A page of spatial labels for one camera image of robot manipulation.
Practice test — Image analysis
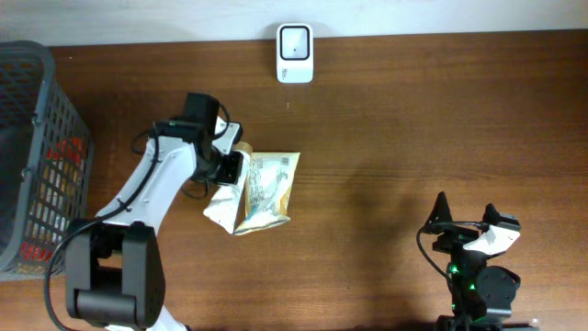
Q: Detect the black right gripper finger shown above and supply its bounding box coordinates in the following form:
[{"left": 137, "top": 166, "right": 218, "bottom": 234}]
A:
[
  {"left": 482, "top": 203, "right": 500, "bottom": 225},
  {"left": 423, "top": 191, "right": 453, "bottom": 234}
]

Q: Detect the cream snack bag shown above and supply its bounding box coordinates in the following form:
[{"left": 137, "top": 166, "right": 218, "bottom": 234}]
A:
[{"left": 234, "top": 152, "right": 300, "bottom": 235}]

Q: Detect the white tube brown cap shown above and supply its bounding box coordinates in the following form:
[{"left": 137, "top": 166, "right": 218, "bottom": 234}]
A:
[{"left": 203, "top": 142, "right": 253, "bottom": 235}]

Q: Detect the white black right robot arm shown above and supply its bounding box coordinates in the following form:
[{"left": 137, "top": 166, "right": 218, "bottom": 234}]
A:
[{"left": 416, "top": 191, "right": 534, "bottom": 331}]

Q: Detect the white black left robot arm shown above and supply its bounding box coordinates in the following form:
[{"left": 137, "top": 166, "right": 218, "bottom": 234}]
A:
[{"left": 58, "top": 93, "right": 244, "bottom": 330}]

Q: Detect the white barcode scanner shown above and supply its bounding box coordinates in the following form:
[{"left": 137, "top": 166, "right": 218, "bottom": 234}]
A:
[{"left": 276, "top": 23, "right": 314, "bottom": 84}]

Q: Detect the grey plastic mesh basket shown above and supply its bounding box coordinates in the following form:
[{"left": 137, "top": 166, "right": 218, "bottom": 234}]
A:
[{"left": 1, "top": 40, "right": 94, "bottom": 281}]

